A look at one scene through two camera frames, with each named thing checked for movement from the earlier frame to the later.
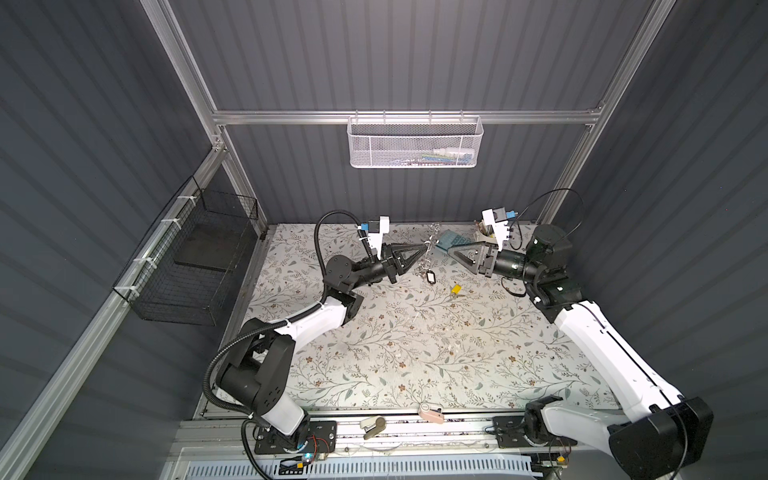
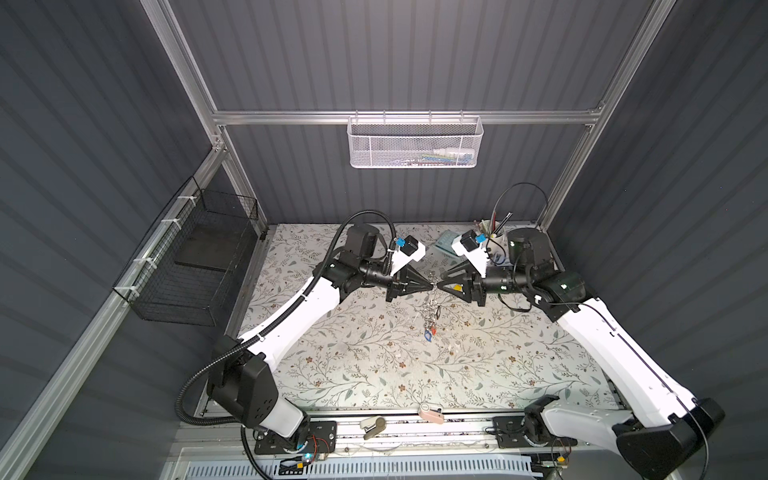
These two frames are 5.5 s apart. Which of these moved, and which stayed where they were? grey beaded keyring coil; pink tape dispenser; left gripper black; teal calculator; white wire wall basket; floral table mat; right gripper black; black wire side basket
Moved: right gripper black; grey beaded keyring coil; left gripper black
Stayed: floral table mat; white wire wall basket; teal calculator; black wire side basket; pink tape dispenser
